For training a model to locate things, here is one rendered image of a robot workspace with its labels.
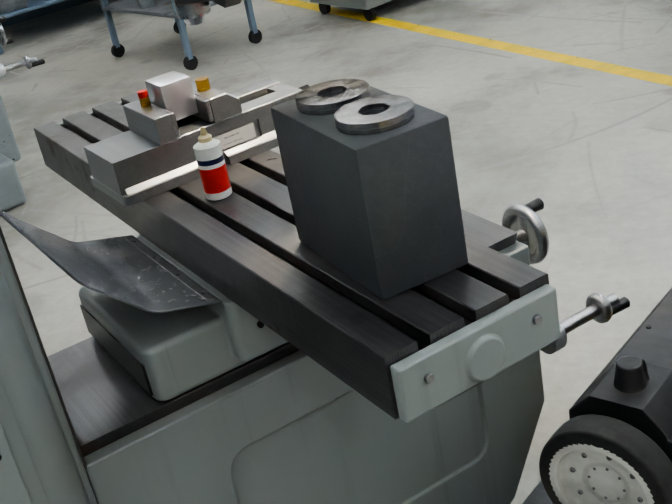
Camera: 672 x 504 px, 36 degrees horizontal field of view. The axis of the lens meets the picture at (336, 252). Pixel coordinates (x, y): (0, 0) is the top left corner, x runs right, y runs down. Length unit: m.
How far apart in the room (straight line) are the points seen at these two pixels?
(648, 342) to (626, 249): 1.53
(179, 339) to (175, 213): 0.20
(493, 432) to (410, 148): 0.82
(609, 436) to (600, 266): 1.66
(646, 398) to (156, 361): 0.68
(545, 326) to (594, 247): 2.04
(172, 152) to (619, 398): 0.76
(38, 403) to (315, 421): 0.46
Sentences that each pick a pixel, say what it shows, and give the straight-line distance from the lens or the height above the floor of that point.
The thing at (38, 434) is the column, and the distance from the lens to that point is 1.35.
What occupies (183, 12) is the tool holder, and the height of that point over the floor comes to 1.21.
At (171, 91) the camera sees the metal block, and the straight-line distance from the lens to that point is 1.65.
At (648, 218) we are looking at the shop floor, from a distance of 3.38.
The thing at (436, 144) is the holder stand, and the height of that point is 1.09.
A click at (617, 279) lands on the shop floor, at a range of 3.05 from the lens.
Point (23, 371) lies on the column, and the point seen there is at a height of 0.90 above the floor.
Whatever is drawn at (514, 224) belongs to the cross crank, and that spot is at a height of 0.65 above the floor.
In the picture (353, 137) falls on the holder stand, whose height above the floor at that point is 1.12.
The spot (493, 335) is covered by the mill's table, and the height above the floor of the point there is 0.91.
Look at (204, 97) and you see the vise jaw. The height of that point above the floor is 1.04.
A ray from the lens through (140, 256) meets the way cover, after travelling 1.60.
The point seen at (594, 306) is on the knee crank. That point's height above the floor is 0.52.
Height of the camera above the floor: 1.52
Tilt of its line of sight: 26 degrees down
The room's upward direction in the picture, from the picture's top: 11 degrees counter-clockwise
